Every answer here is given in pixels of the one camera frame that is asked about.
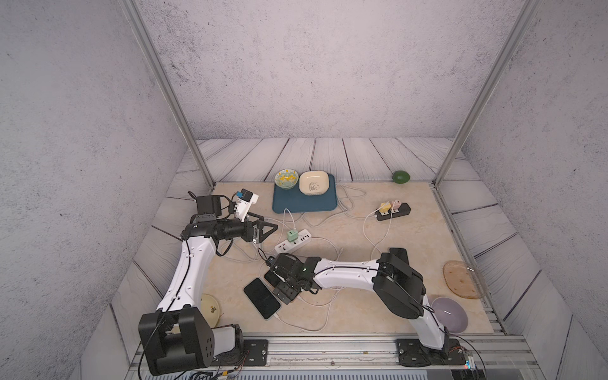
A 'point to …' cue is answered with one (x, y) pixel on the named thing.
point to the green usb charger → (291, 235)
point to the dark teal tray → (293, 199)
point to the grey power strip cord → (330, 214)
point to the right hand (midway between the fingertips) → (286, 284)
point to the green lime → (400, 176)
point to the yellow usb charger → (386, 207)
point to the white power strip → (285, 246)
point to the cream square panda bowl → (313, 183)
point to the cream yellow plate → (210, 309)
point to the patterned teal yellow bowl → (286, 179)
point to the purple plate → (450, 313)
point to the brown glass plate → (464, 280)
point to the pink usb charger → (396, 204)
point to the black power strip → (404, 209)
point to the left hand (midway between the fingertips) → (270, 223)
